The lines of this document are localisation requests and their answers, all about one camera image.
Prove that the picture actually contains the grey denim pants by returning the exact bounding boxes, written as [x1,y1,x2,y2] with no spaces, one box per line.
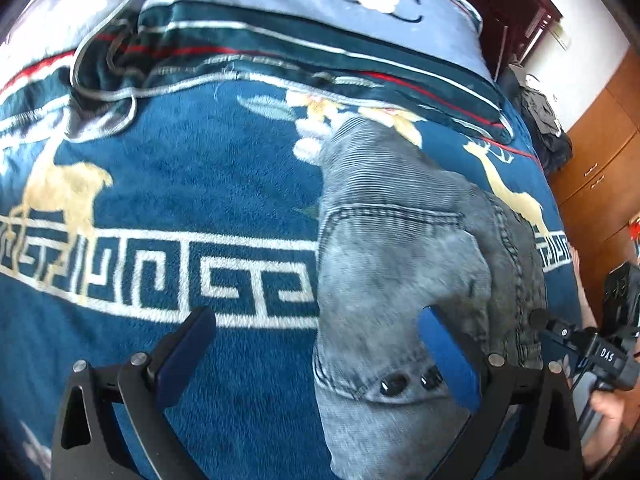
[314,117,547,479]

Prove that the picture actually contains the brown wooden wardrobe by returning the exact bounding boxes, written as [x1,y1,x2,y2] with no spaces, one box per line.
[550,49,639,312]

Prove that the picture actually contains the blue patterned bed blanket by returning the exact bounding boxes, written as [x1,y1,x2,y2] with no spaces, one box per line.
[0,49,584,480]

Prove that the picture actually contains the black jacket pile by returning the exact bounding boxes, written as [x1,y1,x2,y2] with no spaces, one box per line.
[498,63,573,177]

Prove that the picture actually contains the bare foot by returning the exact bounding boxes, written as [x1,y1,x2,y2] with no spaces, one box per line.
[570,245,598,328]

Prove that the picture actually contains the right hand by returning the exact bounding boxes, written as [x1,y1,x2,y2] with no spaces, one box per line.
[582,390,631,476]

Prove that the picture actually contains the light blue striped pillow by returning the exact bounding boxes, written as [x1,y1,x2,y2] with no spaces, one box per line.
[70,0,514,144]

